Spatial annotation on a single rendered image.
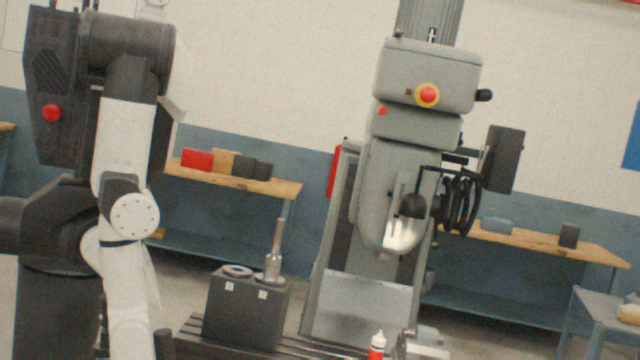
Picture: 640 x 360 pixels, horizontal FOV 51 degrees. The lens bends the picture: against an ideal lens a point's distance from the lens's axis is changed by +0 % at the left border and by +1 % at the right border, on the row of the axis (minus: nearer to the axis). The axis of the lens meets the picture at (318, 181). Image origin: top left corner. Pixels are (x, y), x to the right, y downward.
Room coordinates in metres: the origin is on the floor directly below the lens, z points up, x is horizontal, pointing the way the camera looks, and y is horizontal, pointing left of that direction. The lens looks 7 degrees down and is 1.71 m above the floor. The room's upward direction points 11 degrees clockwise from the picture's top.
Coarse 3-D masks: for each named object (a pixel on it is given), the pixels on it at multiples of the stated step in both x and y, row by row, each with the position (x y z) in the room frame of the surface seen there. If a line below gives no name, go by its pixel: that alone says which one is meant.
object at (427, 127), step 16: (400, 112) 1.78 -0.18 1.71; (416, 112) 1.78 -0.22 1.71; (432, 112) 1.78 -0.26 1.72; (448, 112) 1.79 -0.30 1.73; (368, 128) 1.84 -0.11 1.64; (384, 128) 1.78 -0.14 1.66; (400, 128) 1.78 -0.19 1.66; (416, 128) 1.78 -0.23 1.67; (432, 128) 1.78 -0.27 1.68; (448, 128) 1.78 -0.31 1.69; (432, 144) 1.78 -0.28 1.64; (448, 144) 1.78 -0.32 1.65
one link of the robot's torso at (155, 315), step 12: (96, 228) 1.25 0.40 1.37; (84, 240) 1.24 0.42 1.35; (96, 240) 1.25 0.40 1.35; (84, 252) 1.24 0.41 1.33; (96, 252) 1.25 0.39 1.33; (144, 252) 1.42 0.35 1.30; (96, 264) 1.25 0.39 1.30; (144, 264) 1.28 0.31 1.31; (144, 276) 1.28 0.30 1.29; (156, 288) 1.41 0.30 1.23; (156, 300) 1.29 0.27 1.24; (156, 312) 1.31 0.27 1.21; (156, 324) 1.32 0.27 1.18
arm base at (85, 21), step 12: (84, 12) 1.08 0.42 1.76; (84, 24) 1.06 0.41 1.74; (168, 24) 1.12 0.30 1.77; (84, 36) 1.05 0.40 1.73; (168, 36) 1.10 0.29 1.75; (84, 48) 1.06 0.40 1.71; (168, 48) 1.09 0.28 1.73; (84, 60) 1.07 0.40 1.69; (168, 60) 1.10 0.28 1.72; (84, 72) 1.09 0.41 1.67; (96, 72) 1.11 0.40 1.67; (168, 72) 1.11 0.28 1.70; (96, 84) 1.12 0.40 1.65; (168, 84) 1.14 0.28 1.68
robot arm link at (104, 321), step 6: (102, 312) 1.52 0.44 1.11; (102, 318) 1.52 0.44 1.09; (102, 324) 1.52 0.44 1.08; (108, 324) 1.51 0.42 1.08; (102, 330) 1.54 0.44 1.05; (108, 330) 1.52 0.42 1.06; (102, 336) 1.52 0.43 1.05; (108, 336) 1.52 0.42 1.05; (102, 342) 1.52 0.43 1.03; (108, 342) 1.52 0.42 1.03; (96, 348) 1.52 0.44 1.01; (102, 348) 1.52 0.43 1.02; (108, 348) 1.52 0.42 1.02; (96, 354) 1.52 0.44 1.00; (102, 354) 1.52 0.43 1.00; (108, 354) 1.52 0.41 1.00
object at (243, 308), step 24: (216, 288) 1.85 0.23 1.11; (240, 288) 1.84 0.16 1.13; (264, 288) 1.83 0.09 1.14; (288, 288) 1.88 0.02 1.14; (216, 312) 1.85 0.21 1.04; (240, 312) 1.84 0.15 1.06; (264, 312) 1.83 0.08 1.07; (216, 336) 1.85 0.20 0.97; (240, 336) 1.84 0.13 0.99; (264, 336) 1.83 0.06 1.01
